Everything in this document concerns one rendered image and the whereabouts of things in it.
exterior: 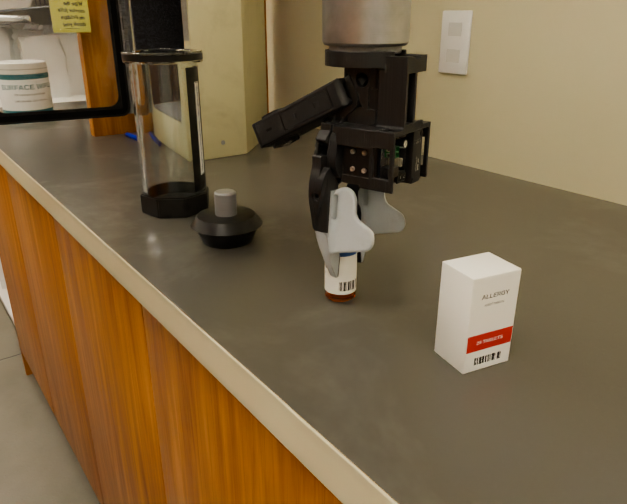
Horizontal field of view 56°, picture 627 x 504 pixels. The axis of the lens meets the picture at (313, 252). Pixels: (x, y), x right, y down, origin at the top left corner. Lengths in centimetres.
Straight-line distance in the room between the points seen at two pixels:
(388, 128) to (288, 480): 33
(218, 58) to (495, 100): 53
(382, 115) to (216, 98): 71
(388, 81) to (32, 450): 172
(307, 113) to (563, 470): 35
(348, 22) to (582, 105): 64
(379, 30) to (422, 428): 31
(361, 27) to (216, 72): 72
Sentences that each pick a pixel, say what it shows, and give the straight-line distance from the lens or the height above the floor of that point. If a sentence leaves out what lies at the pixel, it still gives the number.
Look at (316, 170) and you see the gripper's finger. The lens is 53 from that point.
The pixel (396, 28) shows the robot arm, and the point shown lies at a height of 120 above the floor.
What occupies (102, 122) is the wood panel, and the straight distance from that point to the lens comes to 151.
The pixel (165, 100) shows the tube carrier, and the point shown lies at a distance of 83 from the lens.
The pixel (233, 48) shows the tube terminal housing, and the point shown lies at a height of 115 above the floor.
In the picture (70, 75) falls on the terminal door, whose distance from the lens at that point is 144.
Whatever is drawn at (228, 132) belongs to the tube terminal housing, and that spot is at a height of 99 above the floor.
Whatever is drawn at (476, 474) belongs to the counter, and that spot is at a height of 94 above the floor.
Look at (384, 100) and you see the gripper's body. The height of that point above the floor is 115.
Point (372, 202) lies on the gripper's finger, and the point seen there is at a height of 104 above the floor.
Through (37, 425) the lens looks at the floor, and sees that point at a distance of 213.
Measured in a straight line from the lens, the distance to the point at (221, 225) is 73.
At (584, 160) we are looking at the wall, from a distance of 108.
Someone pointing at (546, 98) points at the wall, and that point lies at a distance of 111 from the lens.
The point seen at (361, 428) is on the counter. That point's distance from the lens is 44.
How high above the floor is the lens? 122
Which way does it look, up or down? 22 degrees down
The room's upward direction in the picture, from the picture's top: straight up
